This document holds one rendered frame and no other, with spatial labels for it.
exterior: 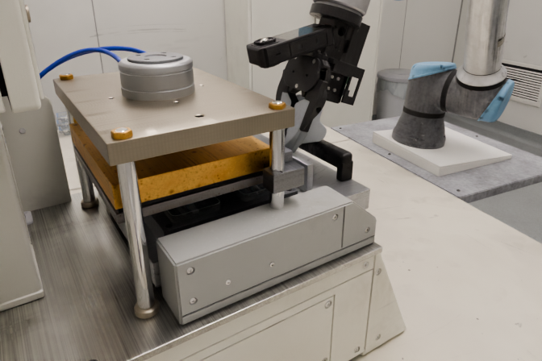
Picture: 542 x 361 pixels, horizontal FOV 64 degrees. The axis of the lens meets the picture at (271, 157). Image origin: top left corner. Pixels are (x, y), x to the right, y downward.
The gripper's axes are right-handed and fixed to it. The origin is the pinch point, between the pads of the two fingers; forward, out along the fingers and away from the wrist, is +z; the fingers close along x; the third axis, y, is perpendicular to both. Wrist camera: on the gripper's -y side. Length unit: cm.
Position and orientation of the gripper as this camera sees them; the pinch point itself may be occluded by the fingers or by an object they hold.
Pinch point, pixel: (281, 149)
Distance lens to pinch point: 60.5
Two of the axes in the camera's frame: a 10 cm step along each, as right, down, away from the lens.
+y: 7.9, 1.1, 6.1
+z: -2.9, 9.4, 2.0
